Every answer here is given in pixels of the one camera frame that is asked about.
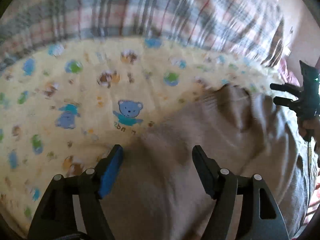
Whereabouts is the beige knitted sweater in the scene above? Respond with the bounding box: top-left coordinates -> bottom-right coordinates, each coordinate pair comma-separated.
101,85 -> 317,239

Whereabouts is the person's right hand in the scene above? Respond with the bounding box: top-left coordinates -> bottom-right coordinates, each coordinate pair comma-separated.
298,116 -> 320,155

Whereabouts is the pink blanket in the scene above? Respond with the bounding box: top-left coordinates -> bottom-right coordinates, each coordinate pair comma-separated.
278,58 -> 300,86

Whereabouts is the plaid checkered quilt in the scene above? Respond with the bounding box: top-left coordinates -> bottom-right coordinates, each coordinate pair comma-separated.
1,0 -> 284,69

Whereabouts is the yellow cartoon bear bedsheet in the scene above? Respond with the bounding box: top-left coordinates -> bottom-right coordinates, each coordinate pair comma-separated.
1,37 -> 280,235

